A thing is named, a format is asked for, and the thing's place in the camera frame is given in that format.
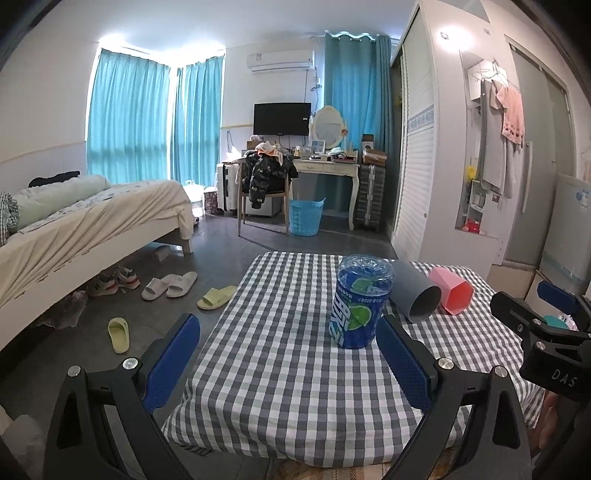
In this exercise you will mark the grey checkered tablecloth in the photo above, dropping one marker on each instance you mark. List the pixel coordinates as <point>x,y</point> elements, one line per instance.
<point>286,346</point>

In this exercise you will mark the black puffer jacket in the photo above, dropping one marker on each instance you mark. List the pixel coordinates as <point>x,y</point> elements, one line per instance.
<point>265,175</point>

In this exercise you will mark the cardboard box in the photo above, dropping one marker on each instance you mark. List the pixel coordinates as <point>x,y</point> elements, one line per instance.
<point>512,279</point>

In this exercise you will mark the white bed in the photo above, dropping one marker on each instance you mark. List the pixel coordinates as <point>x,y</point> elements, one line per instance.
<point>92,221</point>

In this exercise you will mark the pink hexagonal cup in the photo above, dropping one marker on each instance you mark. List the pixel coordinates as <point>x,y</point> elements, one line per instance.
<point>450,288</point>

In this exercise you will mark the yellow-green slipper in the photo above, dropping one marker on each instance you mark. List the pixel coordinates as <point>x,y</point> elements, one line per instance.
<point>118,334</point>
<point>217,297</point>

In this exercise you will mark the black garment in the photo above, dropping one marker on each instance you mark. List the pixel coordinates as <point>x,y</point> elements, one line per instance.
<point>53,179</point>

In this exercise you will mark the frosted glass door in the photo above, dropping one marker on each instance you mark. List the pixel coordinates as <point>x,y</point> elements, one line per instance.
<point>540,161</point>

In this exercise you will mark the plastic bag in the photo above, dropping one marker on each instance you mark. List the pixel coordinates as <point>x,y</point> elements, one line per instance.
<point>69,309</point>

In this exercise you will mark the cream dressing table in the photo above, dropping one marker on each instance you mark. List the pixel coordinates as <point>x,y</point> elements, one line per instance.
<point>325,168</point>

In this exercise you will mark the patterned gift bag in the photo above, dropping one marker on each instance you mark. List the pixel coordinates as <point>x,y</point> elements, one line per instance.
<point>211,201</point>

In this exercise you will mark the person's right hand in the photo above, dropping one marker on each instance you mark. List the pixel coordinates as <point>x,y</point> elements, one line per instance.
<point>550,417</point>

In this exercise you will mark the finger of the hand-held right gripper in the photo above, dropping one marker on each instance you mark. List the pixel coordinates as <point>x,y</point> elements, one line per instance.
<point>556,294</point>
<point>512,309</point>

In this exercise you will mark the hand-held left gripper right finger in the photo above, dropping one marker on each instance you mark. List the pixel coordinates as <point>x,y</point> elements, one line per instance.
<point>404,364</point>

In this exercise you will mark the narrow turquoise window curtain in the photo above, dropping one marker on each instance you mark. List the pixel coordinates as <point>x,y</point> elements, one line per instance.
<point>198,120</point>

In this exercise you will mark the wooden chair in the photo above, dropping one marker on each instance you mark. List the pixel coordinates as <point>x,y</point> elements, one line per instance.
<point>265,217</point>

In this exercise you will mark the white sneaker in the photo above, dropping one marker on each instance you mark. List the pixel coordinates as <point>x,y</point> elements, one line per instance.
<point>128,278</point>
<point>102,285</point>

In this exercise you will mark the white air conditioner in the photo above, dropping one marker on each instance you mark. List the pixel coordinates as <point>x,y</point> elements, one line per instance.
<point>280,61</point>

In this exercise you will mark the white oval mirror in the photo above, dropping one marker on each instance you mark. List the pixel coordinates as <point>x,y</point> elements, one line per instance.
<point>328,124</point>

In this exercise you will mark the pink hanging towel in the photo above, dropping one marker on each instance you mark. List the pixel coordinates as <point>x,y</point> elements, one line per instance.
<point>513,117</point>

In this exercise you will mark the white wardrobe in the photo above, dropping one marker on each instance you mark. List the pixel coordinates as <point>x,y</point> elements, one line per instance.
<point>420,161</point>

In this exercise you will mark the dark teal curtain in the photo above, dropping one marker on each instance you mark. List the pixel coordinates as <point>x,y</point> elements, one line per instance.
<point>355,92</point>

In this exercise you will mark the wide turquoise window curtain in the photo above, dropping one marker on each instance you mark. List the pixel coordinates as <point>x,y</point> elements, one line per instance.
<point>129,115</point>

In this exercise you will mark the silver suitcase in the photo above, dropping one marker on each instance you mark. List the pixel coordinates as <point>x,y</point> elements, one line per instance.
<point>369,196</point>

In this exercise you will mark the stacked cardboard boxes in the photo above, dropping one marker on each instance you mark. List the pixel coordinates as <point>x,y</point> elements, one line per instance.
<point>374,154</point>

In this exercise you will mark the blue green soda bottle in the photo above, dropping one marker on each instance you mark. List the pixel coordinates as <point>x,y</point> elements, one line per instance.
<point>360,304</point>

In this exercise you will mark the white suitcase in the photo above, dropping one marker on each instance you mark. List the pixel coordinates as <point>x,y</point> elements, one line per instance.
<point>228,184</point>

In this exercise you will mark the white refrigerator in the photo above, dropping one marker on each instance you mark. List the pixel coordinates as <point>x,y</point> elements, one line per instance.
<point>570,221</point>

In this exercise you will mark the beige plaid cloth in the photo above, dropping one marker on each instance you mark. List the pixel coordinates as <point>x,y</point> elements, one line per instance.
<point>323,473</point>

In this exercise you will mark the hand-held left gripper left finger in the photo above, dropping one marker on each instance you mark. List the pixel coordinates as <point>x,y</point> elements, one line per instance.
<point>173,355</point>

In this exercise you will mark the white slipper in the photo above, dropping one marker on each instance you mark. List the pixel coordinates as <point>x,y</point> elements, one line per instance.
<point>158,288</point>
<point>182,284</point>

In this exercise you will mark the grey hanging towel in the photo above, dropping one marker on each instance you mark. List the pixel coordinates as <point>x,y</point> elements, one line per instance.
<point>490,147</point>

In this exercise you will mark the blue laundry basket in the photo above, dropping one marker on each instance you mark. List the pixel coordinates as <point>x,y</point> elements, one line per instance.
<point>305,218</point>

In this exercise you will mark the black television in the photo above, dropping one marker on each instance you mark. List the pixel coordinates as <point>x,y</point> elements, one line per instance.
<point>281,119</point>

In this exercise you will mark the pale green bolster pillow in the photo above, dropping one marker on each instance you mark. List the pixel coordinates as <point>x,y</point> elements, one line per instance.
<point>55,198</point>

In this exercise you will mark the grey cup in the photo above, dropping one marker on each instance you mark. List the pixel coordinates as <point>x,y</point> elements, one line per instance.
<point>411,288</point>

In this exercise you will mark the orange and white cloth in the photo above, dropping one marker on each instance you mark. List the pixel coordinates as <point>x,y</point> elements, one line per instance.
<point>267,148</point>

